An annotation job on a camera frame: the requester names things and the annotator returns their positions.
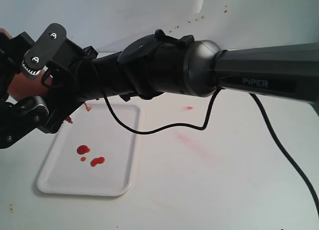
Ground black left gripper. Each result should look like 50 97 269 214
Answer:
0 31 49 149

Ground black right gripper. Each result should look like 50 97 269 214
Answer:
37 38 100 133

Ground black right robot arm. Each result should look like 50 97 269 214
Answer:
37 25 319 133

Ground red sauce drops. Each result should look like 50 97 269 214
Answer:
76 145 106 168

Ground white rectangular plastic tray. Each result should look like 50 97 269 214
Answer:
37 102 137 197

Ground red sauce squeeze bottle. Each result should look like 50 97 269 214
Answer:
0 27 93 124

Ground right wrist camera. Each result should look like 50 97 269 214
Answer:
21 23 66 80

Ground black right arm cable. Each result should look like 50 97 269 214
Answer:
82 58 319 208

